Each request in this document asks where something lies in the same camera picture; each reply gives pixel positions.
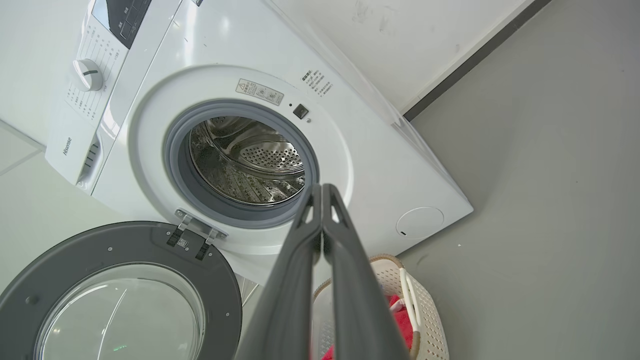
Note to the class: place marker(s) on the dark skirting board strip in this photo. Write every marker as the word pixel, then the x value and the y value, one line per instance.
pixel 475 57

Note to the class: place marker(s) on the white perforated laundry basket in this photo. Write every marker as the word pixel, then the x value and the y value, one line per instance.
pixel 430 320

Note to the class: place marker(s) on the black control display panel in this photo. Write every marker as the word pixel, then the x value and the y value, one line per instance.
pixel 125 17

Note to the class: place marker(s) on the white round control knob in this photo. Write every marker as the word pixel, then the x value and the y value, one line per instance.
pixel 88 75

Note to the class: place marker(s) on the round grey washer door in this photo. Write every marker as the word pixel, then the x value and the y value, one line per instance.
pixel 210 285

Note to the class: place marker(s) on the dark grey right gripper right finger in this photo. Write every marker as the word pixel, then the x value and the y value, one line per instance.
pixel 360 310

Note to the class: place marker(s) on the white front-load washing machine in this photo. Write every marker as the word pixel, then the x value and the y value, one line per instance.
pixel 360 165

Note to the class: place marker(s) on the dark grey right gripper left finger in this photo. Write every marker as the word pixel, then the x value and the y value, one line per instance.
pixel 285 300

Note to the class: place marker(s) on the white round filter cover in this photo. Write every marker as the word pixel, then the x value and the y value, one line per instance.
pixel 420 223

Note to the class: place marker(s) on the red cloth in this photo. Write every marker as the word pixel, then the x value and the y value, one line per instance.
pixel 402 320

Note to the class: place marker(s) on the metal door hinge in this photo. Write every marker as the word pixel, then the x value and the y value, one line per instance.
pixel 195 230

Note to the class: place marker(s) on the white warning label sticker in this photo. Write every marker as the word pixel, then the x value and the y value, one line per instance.
pixel 259 92

